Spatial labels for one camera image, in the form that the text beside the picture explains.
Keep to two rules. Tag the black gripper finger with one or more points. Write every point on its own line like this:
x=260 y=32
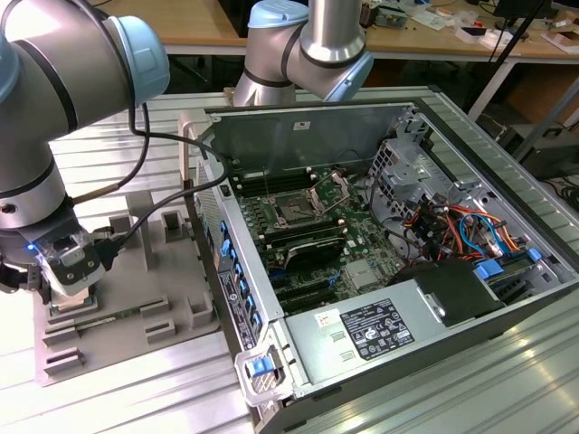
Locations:
x=11 y=280
x=40 y=285

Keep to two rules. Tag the silver CPU green substrate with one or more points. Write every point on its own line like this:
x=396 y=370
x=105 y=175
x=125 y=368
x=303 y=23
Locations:
x=68 y=304

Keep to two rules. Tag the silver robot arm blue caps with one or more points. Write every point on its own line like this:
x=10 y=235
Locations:
x=68 y=77

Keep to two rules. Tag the black RAM slot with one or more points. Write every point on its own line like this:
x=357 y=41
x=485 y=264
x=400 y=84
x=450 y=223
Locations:
x=289 y=173
x=298 y=229
x=294 y=183
x=307 y=237

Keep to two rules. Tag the CPU socket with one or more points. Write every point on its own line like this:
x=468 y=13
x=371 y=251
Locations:
x=294 y=209

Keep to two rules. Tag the black expansion slot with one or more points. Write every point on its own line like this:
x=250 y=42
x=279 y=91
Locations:
x=312 y=300
x=307 y=288

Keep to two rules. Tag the green RAM stick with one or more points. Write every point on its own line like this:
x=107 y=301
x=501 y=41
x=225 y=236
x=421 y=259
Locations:
x=104 y=320

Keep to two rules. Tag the grey plastic parts rack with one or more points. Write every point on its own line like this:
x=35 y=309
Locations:
x=117 y=280

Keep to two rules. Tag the blue case latch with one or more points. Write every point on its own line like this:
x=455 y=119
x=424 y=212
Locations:
x=260 y=367

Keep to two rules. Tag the open PC case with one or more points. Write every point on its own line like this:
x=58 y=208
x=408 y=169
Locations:
x=316 y=135

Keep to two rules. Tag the silver chipset heatsink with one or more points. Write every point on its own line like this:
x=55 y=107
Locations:
x=359 y=275

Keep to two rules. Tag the green motherboard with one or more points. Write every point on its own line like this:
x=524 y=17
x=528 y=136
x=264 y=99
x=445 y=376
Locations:
x=362 y=244

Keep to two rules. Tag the silver power supply with label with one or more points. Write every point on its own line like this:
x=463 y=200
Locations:
x=375 y=327

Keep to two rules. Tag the silver disk bay cage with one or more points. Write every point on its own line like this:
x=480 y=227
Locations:
x=407 y=181

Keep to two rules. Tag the black plastic fan shroud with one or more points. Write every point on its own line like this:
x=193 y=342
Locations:
x=452 y=285

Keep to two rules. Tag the small green circuit device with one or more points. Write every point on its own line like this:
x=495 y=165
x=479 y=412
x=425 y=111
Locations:
x=393 y=19

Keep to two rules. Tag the blue disk carrier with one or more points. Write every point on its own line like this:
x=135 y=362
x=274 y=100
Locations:
x=490 y=270

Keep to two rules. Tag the white open box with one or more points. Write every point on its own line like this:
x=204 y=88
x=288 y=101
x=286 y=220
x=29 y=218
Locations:
x=490 y=40

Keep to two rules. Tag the black box under desk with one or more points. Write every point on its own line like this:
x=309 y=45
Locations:
x=543 y=153

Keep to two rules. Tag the black monitor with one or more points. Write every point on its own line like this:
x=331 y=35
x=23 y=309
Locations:
x=520 y=6

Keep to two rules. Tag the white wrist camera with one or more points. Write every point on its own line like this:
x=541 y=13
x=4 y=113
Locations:
x=72 y=271

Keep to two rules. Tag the wooden desk white frame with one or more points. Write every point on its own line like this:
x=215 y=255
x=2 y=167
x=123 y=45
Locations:
x=434 y=43

